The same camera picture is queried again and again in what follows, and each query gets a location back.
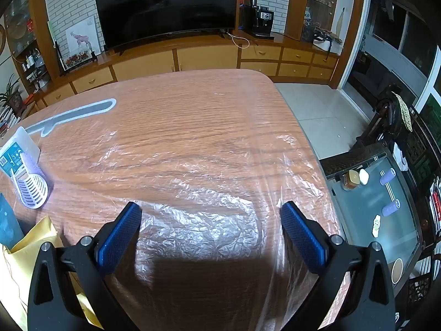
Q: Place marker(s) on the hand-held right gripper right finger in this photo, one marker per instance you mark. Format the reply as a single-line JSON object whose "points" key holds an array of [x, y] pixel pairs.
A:
{"points": [[303, 238]]}

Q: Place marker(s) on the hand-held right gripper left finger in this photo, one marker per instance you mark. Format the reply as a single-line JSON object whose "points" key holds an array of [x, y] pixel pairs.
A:
{"points": [[117, 241]]}

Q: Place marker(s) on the blue non-woven bag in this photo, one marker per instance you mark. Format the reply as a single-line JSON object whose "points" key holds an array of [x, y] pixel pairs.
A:
{"points": [[8, 224]]}

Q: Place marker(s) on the glass coffee table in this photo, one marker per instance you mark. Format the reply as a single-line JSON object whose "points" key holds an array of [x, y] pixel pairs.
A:
{"points": [[365, 220]]}

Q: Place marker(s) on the small white figurine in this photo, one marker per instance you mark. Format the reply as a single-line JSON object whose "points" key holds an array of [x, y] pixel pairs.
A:
{"points": [[376, 226]]}

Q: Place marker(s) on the amber jar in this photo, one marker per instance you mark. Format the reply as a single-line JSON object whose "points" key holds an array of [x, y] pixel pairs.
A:
{"points": [[350, 180]]}

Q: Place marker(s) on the yellow padded envelope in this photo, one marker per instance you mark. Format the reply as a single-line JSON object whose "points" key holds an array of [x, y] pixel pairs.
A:
{"points": [[41, 229]]}

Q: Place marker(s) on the white jar lid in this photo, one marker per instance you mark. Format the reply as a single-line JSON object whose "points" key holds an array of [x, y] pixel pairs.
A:
{"points": [[363, 176]]}

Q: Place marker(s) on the purple hair roller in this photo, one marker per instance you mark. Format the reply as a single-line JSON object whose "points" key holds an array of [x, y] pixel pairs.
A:
{"points": [[388, 176], [391, 207]]}

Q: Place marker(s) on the round tan coaster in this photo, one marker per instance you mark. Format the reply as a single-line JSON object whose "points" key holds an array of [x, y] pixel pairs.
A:
{"points": [[397, 270]]}

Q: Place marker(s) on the white slotted scoop package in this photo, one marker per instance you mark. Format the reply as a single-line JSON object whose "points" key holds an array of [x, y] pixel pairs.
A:
{"points": [[31, 186]]}

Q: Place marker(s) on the dark carved wooden chair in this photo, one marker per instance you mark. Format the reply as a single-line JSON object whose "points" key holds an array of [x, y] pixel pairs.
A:
{"points": [[382, 117]]}

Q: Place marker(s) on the patterned yellow cloth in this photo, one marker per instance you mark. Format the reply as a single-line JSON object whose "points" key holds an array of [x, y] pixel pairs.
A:
{"points": [[403, 112]]}

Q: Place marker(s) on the stack of books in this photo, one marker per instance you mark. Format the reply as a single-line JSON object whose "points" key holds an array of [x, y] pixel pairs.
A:
{"points": [[8, 119]]}

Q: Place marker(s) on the potted green plant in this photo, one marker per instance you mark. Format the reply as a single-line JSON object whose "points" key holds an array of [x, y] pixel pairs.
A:
{"points": [[12, 93]]}

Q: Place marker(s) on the dark ornament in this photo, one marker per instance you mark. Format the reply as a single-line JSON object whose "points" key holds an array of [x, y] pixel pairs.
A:
{"points": [[325, 36]]}

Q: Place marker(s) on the wooden sideboard with drawers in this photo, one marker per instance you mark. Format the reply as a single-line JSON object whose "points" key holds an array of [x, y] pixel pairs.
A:
{"points": [[206, 58]]}

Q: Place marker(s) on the animal painting on canvas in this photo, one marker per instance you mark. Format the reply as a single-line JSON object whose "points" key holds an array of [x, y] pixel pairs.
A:
{"points": [[81, 38]]}

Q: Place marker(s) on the black coffee machine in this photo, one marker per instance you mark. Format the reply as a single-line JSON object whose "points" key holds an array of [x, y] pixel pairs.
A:
{"points": [[263, 20]]}

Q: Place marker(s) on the wooden shelf with glass doors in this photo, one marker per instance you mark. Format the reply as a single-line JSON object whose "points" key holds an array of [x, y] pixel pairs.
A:
{"points": [[24, 34]]}

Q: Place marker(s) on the black box with red trim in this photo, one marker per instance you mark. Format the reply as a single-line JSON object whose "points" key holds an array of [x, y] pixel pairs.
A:
{"points": [[246, 13]]}

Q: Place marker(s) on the wooden glass display cabinet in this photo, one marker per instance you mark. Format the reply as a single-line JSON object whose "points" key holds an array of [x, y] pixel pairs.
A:
{"points": [[320, 0]]}

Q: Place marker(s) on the black flat television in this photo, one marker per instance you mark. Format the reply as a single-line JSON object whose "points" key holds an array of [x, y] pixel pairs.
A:
{"points": [[165, 7]]}

